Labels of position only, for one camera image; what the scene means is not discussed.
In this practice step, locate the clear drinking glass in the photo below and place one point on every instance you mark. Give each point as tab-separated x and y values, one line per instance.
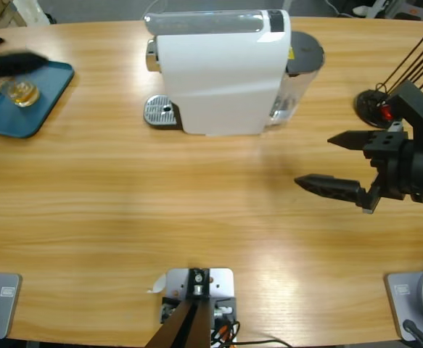
20	92

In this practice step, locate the white paper tab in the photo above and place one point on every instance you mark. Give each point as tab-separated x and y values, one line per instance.
158	284

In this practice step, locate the clear water tank black lid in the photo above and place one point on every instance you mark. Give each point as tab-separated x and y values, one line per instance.
305	50

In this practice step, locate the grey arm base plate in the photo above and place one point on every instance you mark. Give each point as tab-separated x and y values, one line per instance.
4	308
403	301

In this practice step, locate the teal plastic tray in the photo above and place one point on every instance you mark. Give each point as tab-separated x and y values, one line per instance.
48	98

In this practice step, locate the white foam packing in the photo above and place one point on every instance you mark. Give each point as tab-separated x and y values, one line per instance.
29	12

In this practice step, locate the black capsule holder with rods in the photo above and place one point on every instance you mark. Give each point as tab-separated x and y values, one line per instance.
367	105

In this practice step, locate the black orange device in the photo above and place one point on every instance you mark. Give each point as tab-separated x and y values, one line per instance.
410	14

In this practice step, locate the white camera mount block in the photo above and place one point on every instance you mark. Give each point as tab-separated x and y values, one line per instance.
222	282

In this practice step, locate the dark camera post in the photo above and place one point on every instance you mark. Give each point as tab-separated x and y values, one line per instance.
189	326

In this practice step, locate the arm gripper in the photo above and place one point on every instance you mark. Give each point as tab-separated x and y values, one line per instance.
396	163

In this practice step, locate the white capsule coffee machine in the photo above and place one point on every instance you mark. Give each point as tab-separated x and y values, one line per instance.
218	79

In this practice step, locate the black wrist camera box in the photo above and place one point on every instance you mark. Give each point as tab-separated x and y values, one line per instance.
414	105

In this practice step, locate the red coffee capsule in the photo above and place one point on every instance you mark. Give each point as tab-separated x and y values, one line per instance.
387	111

